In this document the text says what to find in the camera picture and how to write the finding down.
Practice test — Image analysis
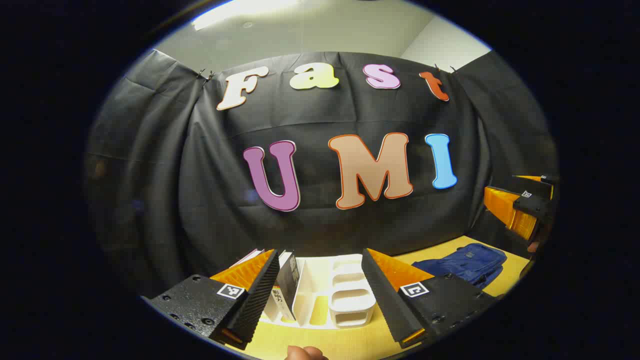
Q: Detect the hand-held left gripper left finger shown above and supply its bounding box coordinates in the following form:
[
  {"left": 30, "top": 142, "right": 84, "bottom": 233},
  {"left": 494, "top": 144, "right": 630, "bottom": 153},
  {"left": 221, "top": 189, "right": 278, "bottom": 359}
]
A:
[{"left": 149, "top": 248, "right": 281, "bottom": 351}]

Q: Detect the pink cover book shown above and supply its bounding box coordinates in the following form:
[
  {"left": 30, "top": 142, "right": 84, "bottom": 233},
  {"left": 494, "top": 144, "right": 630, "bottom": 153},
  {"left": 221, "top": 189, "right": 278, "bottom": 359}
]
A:
[{"left": 231, "top": 248, "right": 267, "bottom": 268}]

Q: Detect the black book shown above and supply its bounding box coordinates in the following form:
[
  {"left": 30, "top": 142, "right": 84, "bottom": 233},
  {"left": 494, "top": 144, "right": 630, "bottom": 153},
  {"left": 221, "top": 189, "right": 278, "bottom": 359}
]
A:
[{"left": 272, "top": 250, "right": 302, "bottom": 323}]

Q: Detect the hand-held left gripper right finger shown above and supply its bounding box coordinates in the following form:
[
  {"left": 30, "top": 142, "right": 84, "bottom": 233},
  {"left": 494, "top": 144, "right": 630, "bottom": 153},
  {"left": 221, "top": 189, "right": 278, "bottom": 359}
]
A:
[{"left": 362, "top": 248, "right": 499, "bottom": 350}]

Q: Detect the white plastic bookshelf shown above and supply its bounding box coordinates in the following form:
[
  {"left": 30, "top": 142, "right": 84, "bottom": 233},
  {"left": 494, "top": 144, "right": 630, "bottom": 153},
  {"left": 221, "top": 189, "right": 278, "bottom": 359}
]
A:
[{"left": 260, "top": 252, "right": 377, "bottom": 331}]

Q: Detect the black backdrop cloth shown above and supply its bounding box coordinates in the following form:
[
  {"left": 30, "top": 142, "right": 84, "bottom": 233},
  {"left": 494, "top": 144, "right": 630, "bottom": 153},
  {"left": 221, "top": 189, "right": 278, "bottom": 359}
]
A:
[{"left": 85, "top": 47, "right": 560, "bottom": 301}]

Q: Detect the blue schoolbag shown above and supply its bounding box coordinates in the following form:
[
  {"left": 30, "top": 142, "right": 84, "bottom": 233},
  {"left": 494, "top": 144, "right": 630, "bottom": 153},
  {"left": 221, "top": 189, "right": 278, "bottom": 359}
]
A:
[{"left": 411, "top": 242, "right": 508, "bottom": 291}]

